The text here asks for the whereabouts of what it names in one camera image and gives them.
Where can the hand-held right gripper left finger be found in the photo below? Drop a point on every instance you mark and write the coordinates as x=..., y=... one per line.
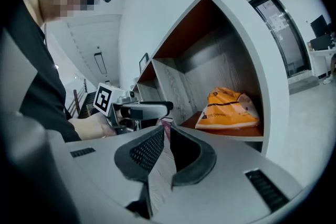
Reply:
x=143, y=152

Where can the person's left hand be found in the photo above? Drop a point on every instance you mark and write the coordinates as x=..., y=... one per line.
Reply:
x=90, y=127

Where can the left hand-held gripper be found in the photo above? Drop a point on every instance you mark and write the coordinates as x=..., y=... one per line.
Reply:
x=103, y=98

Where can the orange pack of tissues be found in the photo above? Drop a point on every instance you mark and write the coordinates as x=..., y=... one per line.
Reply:
x=225, y=112

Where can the black computer monitor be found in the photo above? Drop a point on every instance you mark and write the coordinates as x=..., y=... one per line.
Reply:
x=321, y=42
x=320, y=25

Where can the maroon packet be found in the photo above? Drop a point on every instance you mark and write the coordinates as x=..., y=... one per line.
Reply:
x=166, y=123

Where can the grey door mat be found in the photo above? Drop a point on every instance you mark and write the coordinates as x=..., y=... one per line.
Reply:
x=303, y=85

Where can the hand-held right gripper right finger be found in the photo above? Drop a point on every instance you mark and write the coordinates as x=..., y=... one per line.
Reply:
x=195, y=162

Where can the black framed glass door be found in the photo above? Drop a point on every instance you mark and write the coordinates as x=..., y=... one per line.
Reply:
x=286, y=39

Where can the white office desk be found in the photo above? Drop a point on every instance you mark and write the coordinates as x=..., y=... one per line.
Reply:
x=321, y=60

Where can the person's black shirt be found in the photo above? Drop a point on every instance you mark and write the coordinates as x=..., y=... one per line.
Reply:
x=34, y=73

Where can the white shelf with wooden interior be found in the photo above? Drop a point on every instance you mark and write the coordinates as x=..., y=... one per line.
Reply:
x=252, y=42

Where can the long black ceiling lamp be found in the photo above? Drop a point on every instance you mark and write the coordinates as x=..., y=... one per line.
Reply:
x=100, y=63

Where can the dark stair railing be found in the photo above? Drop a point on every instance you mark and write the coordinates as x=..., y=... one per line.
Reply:
x=78, y=101

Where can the black picture frame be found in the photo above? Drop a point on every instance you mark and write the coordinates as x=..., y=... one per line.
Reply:
x=143, y=62

